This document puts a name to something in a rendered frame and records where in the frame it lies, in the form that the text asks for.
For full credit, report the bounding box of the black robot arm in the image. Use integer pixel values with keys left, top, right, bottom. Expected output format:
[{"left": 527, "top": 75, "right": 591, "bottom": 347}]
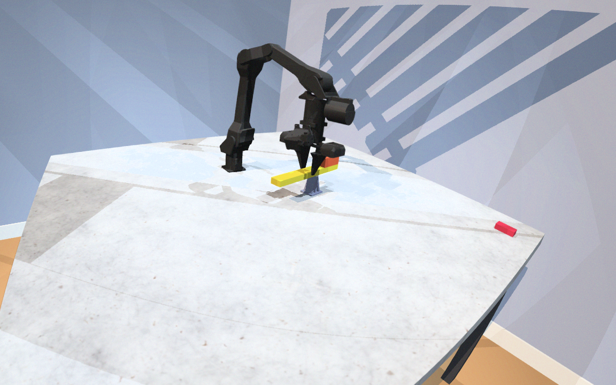
[{"left": 220, "top": 43, "right": 355, "bottom": 173}]

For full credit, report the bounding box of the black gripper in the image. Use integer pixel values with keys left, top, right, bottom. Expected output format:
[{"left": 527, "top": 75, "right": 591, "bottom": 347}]
[{"left": 280, "top": 117, "right": 345, "bottom": 175}]

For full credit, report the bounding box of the yellow bar with orange end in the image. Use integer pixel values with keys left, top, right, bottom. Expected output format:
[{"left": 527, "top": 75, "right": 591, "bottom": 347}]
[{"left": 271, "top": 157, "right": 339, "bottom": 187}]

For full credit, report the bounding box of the red rectangular bar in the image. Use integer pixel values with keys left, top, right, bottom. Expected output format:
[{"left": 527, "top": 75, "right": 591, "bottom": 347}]
[{"left": 494, "top": 221, "right": 517, "bottom": 237}]

